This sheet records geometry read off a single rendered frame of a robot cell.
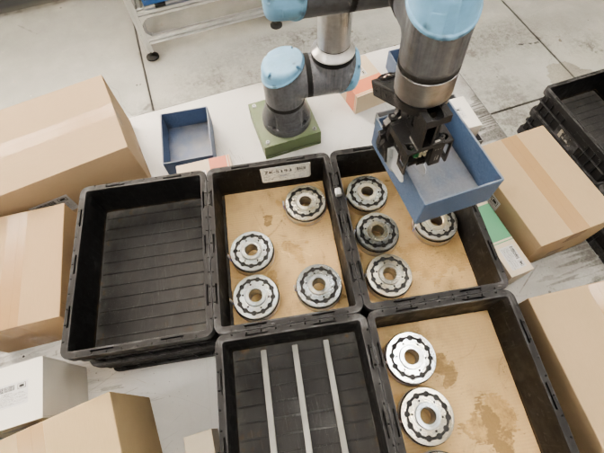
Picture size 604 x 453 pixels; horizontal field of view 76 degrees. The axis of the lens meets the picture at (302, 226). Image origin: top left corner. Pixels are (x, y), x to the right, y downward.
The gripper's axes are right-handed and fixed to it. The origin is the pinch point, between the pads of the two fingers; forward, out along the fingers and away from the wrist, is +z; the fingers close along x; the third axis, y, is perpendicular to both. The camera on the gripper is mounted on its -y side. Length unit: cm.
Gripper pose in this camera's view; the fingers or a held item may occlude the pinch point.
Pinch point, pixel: (397, 164)
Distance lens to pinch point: 72.6
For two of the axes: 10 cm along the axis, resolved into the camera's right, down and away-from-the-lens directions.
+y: 3.0, 8.5, -4.4
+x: 9.5, -3.2, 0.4
